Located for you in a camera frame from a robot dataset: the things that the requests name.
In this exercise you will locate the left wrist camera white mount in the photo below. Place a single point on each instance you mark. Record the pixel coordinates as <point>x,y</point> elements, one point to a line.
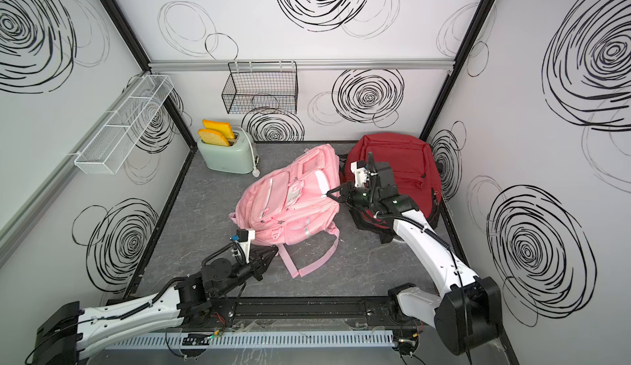
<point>243,240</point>

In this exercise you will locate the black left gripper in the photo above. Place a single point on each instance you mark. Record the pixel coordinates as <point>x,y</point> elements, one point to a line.
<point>259,265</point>

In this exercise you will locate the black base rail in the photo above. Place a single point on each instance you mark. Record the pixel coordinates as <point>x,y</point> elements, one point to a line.
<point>305,310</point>

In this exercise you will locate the red and black backpack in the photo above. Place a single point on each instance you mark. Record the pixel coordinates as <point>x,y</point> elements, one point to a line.
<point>364,221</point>

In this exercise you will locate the pink backpack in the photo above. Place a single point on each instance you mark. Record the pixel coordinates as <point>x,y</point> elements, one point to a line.
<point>290,205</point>

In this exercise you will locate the black corner frame post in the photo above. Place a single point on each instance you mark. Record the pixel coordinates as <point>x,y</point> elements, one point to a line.
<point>479,20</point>

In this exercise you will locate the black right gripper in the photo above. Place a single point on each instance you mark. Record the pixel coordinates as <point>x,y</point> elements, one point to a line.
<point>348,188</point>

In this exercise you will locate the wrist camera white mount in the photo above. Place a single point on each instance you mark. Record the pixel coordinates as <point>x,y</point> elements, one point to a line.
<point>243,240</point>
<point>360,173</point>

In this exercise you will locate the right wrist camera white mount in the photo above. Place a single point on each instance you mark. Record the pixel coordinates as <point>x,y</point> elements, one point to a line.
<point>360,173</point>

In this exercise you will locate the rear toast slice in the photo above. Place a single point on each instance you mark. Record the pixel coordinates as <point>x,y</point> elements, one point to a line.
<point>220,127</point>

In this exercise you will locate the toast slice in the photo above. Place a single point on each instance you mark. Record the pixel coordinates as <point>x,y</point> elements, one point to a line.
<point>212,137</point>
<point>220,127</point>

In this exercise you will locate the mint green toaster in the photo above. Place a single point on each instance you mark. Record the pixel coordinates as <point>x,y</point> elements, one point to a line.
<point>239,158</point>

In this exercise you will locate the grey wall rail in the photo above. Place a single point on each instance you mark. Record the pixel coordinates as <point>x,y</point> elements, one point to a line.
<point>300,64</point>

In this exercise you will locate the black wire basket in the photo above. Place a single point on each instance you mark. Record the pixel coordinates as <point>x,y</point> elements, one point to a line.
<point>253,85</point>

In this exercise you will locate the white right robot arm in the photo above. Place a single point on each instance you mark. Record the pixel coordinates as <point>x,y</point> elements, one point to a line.
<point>449,275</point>

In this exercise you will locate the grey slotted cable duct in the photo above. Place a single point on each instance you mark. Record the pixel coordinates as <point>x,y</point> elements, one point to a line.
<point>260,340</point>

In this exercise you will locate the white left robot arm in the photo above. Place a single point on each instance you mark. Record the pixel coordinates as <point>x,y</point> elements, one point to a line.
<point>73,334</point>

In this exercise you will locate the front toast slice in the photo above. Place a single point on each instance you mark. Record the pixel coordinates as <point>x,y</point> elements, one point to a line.
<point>212,137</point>

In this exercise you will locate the white mesh wall shelf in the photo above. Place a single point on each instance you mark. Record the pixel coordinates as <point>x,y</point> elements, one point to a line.
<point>140,121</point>

